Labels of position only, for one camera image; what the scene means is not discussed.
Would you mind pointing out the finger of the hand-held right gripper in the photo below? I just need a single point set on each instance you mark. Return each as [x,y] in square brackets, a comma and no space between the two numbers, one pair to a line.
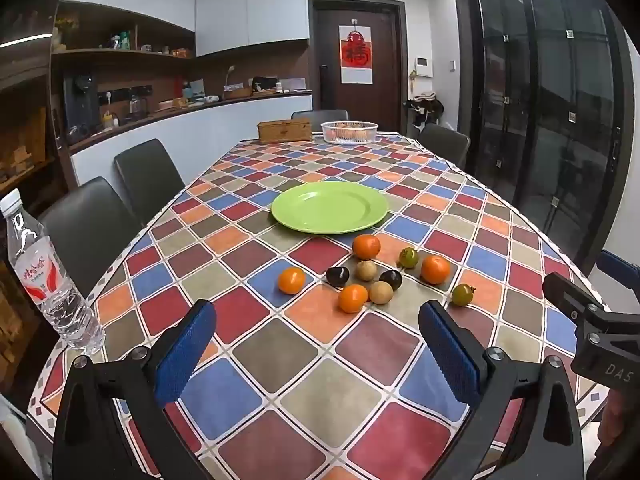
[622,266]
[565,290]

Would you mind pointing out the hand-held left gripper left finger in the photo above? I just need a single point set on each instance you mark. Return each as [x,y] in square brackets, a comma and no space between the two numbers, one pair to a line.
[182,355]

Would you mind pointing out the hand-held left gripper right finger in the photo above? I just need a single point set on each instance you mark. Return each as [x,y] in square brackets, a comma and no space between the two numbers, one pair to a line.
[450,350]

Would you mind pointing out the green tomato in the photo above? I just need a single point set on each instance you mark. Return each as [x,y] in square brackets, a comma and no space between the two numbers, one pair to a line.
[409,257]
[463,294]

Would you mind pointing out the dark purple plum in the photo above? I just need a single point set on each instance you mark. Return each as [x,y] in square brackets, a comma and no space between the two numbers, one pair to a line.
[338,276]
[390,279]

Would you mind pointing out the orange tangerine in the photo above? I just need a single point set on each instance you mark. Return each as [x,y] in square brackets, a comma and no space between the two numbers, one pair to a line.
[353,298]
[366,247]
[435,269]
[292,280]

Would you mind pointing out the green plate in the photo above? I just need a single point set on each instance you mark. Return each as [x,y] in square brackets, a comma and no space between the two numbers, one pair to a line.
[330,207]

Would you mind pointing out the person's right hand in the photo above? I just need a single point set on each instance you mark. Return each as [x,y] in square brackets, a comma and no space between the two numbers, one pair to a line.
[614,425]

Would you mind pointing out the brown longan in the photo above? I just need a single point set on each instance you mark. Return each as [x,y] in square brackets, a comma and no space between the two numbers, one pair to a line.
[366,270]
[380,292]

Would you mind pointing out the checkered colourful tablecloth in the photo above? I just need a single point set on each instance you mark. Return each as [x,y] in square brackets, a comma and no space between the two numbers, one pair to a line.
[310,375]

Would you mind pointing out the dark leather chair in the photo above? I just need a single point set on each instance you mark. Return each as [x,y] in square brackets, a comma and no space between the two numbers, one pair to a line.
[147,175]
[445,142]
[320,114]
[90,230]

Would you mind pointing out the clear plastic water bottle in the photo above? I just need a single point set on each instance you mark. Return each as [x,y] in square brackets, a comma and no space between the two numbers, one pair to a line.
[45,280]

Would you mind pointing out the black framed glass doors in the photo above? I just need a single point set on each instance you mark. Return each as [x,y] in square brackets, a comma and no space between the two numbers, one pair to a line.
[550,85]

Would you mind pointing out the white sideboard counter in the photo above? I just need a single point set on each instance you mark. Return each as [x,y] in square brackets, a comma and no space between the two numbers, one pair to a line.
[210,130]

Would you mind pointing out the shoe rack with clothes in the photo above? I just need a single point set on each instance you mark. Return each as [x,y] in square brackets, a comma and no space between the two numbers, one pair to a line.
[425,107]

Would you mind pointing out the white plastic basket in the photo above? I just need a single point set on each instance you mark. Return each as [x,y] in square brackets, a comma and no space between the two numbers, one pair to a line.
[350,135]

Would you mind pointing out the heap of basket oranges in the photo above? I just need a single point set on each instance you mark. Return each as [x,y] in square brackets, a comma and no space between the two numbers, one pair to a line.
[350,130]

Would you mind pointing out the woven wicker box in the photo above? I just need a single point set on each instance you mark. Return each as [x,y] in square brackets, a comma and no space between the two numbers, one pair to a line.
[284,131]

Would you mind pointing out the small yellow bottle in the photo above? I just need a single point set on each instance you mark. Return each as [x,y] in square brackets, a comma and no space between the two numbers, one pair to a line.
[108,120]

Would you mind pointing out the glass kettle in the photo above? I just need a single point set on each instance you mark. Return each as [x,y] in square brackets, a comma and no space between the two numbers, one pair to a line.
[137,104]

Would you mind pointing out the flat wicker tray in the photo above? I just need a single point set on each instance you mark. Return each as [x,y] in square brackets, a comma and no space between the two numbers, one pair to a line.
[237,93]

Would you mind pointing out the black water dispenser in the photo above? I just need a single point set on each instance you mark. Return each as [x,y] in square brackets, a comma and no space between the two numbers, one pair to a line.
[80,105]

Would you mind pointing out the white desk lamp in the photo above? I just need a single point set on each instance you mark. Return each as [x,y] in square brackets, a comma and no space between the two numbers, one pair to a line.
[229,77]

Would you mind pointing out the dark brown door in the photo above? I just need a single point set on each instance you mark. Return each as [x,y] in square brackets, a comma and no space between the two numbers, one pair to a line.
[385,60]

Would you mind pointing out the white upper cabinets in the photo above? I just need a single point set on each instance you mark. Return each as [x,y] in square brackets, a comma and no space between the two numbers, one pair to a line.
[250,5]

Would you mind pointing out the white wall intercom panel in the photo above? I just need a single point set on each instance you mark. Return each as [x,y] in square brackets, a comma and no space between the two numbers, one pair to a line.
[424,66]

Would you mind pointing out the wooden wall shelf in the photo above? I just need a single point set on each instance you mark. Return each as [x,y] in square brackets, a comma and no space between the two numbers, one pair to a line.
[125,52]

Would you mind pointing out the red and white wall poster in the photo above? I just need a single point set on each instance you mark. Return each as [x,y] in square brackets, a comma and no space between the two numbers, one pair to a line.
[356,55]

